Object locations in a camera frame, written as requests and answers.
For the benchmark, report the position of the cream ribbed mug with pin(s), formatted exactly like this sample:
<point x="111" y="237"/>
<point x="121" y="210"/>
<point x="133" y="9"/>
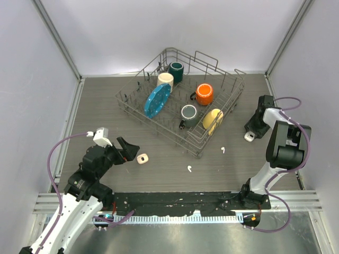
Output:
<point x="165" y="78"/>

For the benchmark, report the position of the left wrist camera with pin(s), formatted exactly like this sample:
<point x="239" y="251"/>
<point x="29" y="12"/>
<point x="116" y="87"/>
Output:
<point x="100" y="137"/>

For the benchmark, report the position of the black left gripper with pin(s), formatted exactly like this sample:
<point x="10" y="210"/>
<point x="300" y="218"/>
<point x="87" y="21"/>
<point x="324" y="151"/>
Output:
<point x="130" y="151"/>

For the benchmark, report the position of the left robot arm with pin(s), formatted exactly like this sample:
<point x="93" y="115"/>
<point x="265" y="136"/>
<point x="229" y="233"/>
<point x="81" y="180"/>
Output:
<point x="83" y="195"/>

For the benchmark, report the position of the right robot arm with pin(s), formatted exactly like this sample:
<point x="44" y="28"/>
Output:
<point x="287" y="149"/>

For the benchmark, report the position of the orange mug black handle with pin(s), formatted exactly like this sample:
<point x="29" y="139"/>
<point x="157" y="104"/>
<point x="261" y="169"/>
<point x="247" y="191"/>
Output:
<point x="204" y="94"/>

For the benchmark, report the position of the dark teal mug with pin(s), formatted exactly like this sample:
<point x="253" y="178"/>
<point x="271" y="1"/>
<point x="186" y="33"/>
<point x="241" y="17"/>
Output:
<point x="176" y="69"/>

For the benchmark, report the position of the grey wire dish rack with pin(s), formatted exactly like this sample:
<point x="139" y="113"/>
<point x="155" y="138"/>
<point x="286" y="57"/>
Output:
<point x="198" y="69"/>

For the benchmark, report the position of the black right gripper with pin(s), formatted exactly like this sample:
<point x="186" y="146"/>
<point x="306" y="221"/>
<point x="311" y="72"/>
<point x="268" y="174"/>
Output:
<point x="259" y="133"/>

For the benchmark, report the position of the beige earbud charging case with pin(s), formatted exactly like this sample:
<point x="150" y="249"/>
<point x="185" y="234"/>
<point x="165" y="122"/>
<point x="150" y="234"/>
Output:
<point x="142" y="158"/>

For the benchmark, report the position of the blue polka dot plate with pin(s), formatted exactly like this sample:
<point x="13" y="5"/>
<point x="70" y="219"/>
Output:
<point x="157" y="100"/>

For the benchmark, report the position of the yellow mug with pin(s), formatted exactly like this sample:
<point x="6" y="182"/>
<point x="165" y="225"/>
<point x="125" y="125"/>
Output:
<point x="212" y="120"/>

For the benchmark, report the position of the left aluminium frame post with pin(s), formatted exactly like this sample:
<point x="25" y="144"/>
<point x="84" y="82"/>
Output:
<point x="38" y="4"/>

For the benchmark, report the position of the right aluminium frame post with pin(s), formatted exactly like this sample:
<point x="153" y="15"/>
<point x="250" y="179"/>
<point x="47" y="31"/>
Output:
<point x="296" y="22"/>

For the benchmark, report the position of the white slotted cable duct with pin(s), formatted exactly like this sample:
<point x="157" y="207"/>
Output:
<point x="103" y="221"/>

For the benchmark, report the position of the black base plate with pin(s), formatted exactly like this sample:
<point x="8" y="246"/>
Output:
<point x="186" y="203"/>

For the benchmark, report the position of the aluminium frame post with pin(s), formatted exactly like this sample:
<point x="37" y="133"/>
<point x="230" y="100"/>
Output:
<point x="38" y="4"/>
<point x="296" y="22"/>

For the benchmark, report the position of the white earbud case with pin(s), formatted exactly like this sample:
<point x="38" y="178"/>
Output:
<point x="249" y="136"/>

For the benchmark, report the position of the grey mug black handle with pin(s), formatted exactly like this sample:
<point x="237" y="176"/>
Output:
<point x="189" y="115"/>

